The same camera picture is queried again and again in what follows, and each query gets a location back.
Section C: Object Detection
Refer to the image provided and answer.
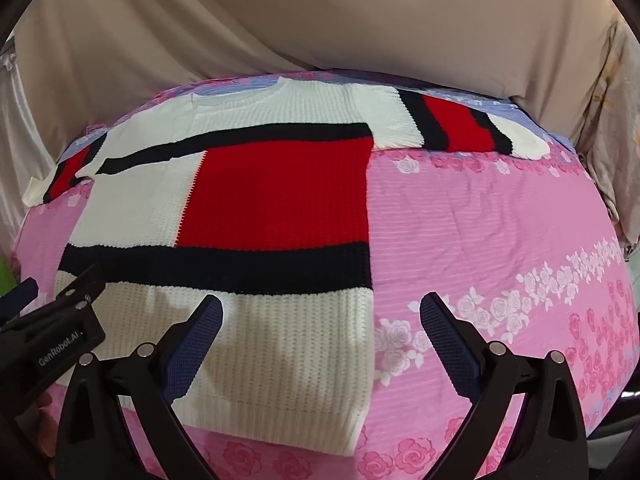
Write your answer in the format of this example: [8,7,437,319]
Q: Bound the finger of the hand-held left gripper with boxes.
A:
[52,265,106,311]
[0,279,39,318]

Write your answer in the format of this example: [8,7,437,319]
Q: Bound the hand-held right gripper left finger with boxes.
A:
[55,294,224,480]

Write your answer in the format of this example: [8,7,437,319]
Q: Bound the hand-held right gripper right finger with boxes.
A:
[420,292,586,480]

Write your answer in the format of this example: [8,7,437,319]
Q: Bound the white red black knit sweater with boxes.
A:
[22,76,548,457]

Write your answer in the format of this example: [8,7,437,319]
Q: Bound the green cloth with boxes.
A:
[0,255,19,303]

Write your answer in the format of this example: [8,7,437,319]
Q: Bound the pink floral bedsheet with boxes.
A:
[10,72,636,480]

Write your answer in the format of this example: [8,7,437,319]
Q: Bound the white curtain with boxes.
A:
[0,45,57,256]

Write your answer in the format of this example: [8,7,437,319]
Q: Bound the beige backdrop cloth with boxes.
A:
[10,0,621,161]

